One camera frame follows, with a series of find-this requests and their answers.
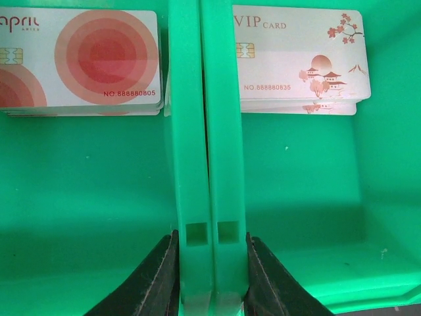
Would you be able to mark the middle green bin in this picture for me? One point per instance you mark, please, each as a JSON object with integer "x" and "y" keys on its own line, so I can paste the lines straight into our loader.
{"x": 336, "y": 198}

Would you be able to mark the white VIP card stack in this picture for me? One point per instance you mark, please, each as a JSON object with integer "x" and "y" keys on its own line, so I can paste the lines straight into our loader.
{"x": 300, "y": 61}

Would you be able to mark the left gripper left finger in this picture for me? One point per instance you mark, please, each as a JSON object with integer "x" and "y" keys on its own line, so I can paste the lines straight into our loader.
{"x": 153, "y": 288}

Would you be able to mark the green bin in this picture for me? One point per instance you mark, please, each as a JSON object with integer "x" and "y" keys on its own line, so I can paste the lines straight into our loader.
{"x": 336, "y": 198}
{"x": 84, "y": 199}

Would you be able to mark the left green bin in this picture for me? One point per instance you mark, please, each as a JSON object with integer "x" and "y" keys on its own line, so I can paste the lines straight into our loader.
{"x": 84, "y": 199}

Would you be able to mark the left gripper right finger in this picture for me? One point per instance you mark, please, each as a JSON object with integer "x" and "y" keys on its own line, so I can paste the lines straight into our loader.
{"x": 272, "y": 289}

